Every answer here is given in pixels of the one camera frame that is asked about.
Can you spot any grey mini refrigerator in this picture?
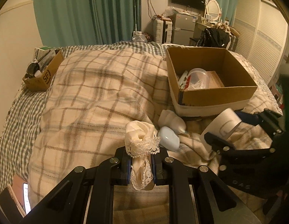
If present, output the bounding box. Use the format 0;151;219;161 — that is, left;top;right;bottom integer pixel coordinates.
171;13;196;46

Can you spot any white oval vanity mirror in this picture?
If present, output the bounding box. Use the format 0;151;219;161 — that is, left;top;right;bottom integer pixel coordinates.
205;0;221;21

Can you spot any cream plaid blanket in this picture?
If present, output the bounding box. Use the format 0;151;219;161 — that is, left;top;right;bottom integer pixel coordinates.
28;47;283;224

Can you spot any grey folding hook tool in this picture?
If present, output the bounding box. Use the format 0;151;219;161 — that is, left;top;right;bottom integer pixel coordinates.
178;71;188;89

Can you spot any white suitcase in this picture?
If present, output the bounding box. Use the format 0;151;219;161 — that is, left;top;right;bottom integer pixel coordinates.
153;18;172;44

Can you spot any green checked bed sheet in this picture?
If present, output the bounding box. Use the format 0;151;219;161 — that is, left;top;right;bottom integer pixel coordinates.
0;41;167;193

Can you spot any clear water jug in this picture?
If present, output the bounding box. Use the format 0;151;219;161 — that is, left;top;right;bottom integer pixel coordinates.
131;31;147;43

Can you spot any small cardboard box with items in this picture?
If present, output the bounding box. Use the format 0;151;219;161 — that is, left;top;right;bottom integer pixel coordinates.
23;49;64;91

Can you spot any brown cardboard packet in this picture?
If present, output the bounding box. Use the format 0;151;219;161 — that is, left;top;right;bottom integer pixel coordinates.
207;71;224;88

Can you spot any black jacket on chair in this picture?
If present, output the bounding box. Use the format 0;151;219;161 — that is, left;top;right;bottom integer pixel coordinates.
196;28;230;49

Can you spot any white louvered wardrobe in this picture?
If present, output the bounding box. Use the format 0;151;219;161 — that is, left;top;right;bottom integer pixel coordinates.
233;0;288;83

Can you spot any cream lace cloth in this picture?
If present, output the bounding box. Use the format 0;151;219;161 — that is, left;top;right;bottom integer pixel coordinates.
124;120;161;191

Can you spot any phone on bedside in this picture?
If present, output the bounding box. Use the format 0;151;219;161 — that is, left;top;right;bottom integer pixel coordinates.
7;175;31;217

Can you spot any large green curtain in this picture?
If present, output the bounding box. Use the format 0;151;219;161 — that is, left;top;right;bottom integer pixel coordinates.
33;0;141;46

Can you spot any large open cardboard box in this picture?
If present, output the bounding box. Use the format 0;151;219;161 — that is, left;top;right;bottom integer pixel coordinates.
166;47;257;117

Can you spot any white rabbit figurine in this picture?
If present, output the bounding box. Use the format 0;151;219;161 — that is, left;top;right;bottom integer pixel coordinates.
158;110;186;134

